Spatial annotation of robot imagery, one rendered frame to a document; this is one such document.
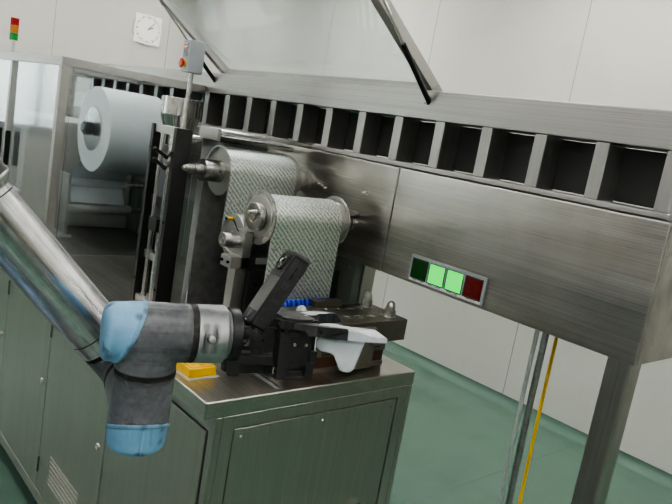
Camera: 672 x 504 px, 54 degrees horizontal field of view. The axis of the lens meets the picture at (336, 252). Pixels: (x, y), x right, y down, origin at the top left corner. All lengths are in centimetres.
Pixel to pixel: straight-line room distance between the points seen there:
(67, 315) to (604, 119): 113
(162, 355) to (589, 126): 106
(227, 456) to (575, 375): 298
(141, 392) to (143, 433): 5
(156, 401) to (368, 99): 133
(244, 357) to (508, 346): 366
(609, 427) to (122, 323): 122
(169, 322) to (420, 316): 413
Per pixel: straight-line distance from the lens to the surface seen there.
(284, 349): 88
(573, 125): 158
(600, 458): 175
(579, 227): 154
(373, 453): 189
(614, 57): 425
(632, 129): 151
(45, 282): 93
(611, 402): 171
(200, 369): 157
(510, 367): 447
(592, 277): 152
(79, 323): 95
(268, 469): 165
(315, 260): 184
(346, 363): 89
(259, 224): 174
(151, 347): 83
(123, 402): 86
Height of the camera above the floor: 149
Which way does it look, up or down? 10 degrees down
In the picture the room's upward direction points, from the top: 10 degrees clockwise
